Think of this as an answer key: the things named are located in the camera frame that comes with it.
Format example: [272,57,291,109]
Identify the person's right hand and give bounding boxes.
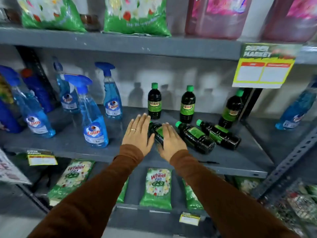
[156,122,188,163]

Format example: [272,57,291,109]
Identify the person's left hand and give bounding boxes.
[121,113,156,157]

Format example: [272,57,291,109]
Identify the black bottle green cap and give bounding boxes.
[175,121,216,154]
[218,89,244,129]
[180,85,196,124]
[196,119,241,150]
[148,82,162,120]
[148,122,165,146]

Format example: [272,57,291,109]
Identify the grey metal shelf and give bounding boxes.
[0,24,317,238]

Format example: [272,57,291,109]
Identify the person's right forearm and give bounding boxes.
[169,149,300,238]

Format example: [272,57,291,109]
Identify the person's left forearm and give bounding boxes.
[27,144,145,238]

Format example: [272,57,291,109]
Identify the blue spray bottle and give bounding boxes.
[95,62,123,121]
[64,74,109,148]
[0,65,56,139]
[53,56,80,114]
[275,76,317,131]

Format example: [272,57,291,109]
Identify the green detergent packet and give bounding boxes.
[182,178,204,211]
[116,176,130,204]
[139,168,173,211]
[234,176,261,196]
[47,159,96,207]

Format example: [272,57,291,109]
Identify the small yellow price tag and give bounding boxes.
[26,150,58,166]
[179,212,201,226]

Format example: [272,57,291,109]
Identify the dark blue bottle red cap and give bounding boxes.
[21,68,55,113]

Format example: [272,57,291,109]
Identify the large green detergent bag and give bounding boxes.
[103,0,172,37]
[16,0,87,32]

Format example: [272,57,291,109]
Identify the large yellow green price sign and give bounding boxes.
[232,43,303,89]

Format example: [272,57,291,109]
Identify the grey perforated metal rack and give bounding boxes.
[244,116,317,200]

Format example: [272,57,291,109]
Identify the brown jar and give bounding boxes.
[0,7,21,24]
[80,14,101,32]

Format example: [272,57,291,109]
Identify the pink liquid jug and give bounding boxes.
[261,0,317,42]
[184,0,254,40]

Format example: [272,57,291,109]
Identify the white printed bag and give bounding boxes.
[0,148,32,185]

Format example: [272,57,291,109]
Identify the pile of colourful packets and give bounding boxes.
[285,182,317,226]

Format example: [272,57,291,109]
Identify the metal wire basket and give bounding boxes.
[259,178,317,238]

